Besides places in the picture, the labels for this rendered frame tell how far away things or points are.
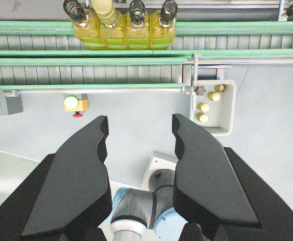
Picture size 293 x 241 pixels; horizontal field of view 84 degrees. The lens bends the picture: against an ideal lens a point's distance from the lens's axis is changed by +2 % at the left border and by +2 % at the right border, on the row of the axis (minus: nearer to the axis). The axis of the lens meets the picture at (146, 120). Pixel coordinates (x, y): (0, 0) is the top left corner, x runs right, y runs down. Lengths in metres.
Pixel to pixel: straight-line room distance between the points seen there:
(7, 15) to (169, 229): 0.84
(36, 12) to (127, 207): 0.68
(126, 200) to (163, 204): 0.12
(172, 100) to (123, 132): 0.26
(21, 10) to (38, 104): 0.34
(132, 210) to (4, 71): 0.62
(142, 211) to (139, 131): 0.33
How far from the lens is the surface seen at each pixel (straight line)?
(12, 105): 0.83
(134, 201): 0.59
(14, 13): 0.74
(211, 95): 0.73
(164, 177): 0.71
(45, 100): 0.82
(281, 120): 0.98
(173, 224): 0.61
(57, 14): 0.68
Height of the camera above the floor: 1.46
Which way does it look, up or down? 79 degrees down
